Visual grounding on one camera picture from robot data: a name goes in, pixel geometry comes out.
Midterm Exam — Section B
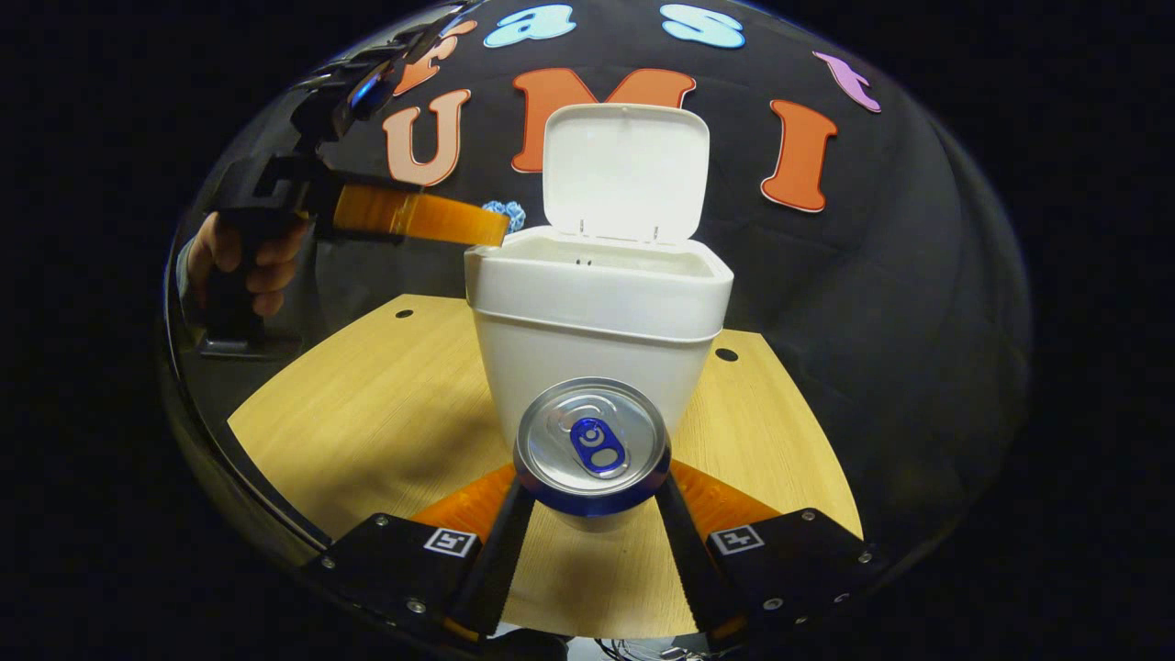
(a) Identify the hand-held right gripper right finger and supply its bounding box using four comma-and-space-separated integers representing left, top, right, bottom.
654, 459, 887, 644

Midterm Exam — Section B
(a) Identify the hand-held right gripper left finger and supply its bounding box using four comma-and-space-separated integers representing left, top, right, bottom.
303, 462, 536, 642

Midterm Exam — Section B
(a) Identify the silver blue pop can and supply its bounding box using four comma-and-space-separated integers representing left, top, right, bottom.
514, 376, 673, 533

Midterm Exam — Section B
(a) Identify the white desktop garbage bin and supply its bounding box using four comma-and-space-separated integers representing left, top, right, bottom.
464, 103, 735, 460

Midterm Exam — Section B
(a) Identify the wooden desktop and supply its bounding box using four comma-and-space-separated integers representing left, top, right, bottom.
227, 294, 864, 639

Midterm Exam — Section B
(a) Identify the black backdrop cloth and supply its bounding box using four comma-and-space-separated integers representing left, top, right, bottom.
170, 0, 1034, 552

